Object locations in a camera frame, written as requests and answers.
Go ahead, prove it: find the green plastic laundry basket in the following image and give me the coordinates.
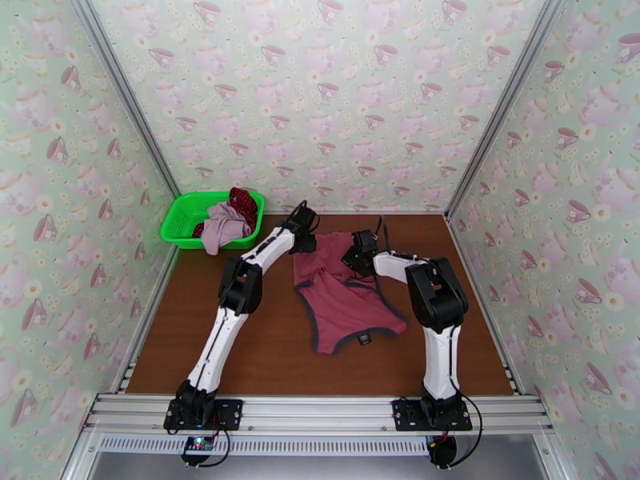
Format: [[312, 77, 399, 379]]
[[159, 190, 266, 251]]

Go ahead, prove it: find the aluminium frame leg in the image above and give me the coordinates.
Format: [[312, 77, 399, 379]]
[[531, 430, 572, 480], [58, 427, 102, 480]]

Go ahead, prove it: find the perforated metal cable tray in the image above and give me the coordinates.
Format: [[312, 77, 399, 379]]
[[97, 433, 434, 458]]

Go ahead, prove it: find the pink tank top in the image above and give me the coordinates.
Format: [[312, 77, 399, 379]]
[[292, 231, 409, 356]]

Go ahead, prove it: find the aluminium frame post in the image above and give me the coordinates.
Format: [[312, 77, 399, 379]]
[[443, 0, 571, 222], [67, 0, 182, 198]]

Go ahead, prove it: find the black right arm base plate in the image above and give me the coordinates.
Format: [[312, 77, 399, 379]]
[[391, 398, 474, 433]]

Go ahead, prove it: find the red polka dot garment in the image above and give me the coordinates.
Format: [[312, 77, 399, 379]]
[[192, 186, 261, 238]]

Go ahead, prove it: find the round black controller puck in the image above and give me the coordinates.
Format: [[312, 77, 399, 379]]
[[425, 435, 459, 470]]

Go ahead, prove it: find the pale mauve ribbed shirt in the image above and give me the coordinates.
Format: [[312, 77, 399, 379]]
[[201, 202, 254, 257]]

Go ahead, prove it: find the aluminium side rail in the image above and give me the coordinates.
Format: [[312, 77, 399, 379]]
[[110, 243, 182, 394], [443, 215, 525, 397]]

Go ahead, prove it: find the black left base cable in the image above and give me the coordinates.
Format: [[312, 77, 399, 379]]
[[167, 427, 233, 469]]

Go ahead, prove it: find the black right base cable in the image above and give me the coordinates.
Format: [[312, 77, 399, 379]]
[[446, 392, 485, 468]]

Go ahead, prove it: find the wide aluminium base rail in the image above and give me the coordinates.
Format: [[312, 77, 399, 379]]
[[82, 392, 556, 436]]

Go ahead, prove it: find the black base cable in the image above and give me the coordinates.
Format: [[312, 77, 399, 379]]
[[167, 427, 233, 469], [446, 392, 485, 468]]

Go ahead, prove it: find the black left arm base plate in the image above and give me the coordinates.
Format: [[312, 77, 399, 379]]
[[163, 398, 245, 431]]

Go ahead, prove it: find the small controller circuit board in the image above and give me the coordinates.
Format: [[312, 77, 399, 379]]
[[181, 435, 217, 458]]

